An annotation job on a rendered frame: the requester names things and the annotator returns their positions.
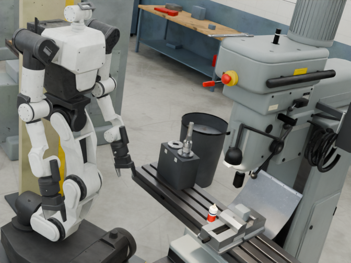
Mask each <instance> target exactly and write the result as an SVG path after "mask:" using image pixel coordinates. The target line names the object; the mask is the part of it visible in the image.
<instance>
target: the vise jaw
mask: <svg viewBox="0 0 351 263"><path fill-rule="evenodd" d="M218 219H219V220H220V221H222V222H223V223H224V224H226V225H227V226H228V227H230V228H231V229H232V230H234V231H235V232H236V233H239V232H241V231H243V230H244V229H246V226H247V223H246V222H245V221H244V220H242V219H241V218H240V217H238V216H237V215H236V214H234V213H233V212H232V211H230V210H229V209H227V210H224V211H223V212H222V213H221V214H220V215H219V218H218Z"/></svg>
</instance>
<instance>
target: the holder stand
mask: <svg viewBox="0 0 351 263"><path fill-rule="evenodd" d="M182 147H183V143H181V142H180V141H178V140H172V141H169V142H163V143H161V147H160V154H159V160H158V166H157V171H158V172H159V173H160V174H161V175H162V176H163V177H164V178H165V179H166V180H167V181H168V182H169V183H170V184H171V185H172V186H173V187H174V188H175V189H176V190H182V189H186V188H190V187H194V185H195V180H196V175H197V170H198V166H199V162H200V158H199V157H198V156H197V155H195V154H194V153H193V151H191V152H190V154H183V153H182Z"/></svg>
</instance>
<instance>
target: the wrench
mask: <svg viewBox="0 0 351 263"><path fill-rule="evenodd" d="M207 36H208V37H210V38H218V37H254V35H248V33H241V34H208V35H207Z"/></svg>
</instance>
